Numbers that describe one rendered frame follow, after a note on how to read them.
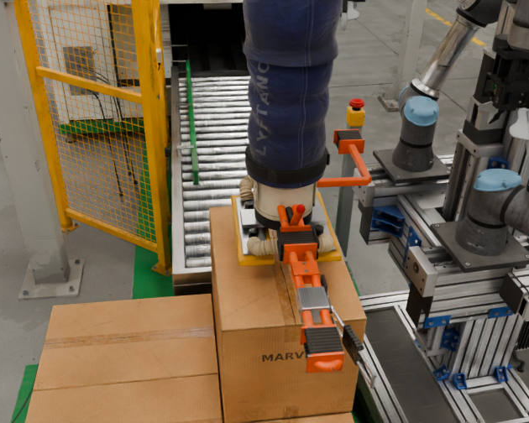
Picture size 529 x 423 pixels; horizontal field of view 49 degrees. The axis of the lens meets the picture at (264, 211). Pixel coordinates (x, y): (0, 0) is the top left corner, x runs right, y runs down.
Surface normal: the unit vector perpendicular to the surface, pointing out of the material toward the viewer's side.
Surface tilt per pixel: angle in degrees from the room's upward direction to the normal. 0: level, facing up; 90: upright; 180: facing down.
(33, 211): 90
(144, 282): 0
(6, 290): 0
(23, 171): 90
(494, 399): 0
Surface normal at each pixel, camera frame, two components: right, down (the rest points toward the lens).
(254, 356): 0.14, 0.55
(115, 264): 0.02, -0.83
